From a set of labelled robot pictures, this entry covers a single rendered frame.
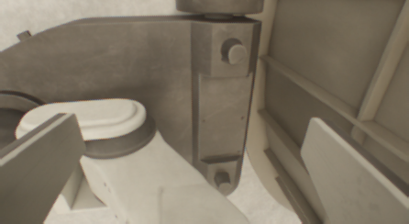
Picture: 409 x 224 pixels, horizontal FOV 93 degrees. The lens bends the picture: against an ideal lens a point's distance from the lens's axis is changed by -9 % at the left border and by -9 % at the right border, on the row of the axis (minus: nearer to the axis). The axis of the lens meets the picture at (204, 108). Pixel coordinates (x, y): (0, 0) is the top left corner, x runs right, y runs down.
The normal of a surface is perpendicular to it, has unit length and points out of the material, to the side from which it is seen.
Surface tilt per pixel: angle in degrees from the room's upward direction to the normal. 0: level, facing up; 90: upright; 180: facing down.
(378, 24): 90
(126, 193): 90
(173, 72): 0
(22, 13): 0
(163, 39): 0
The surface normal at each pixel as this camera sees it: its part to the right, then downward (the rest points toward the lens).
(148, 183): 0.02, -0.88
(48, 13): 0.19, 0.47
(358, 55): -0.98, 0.04
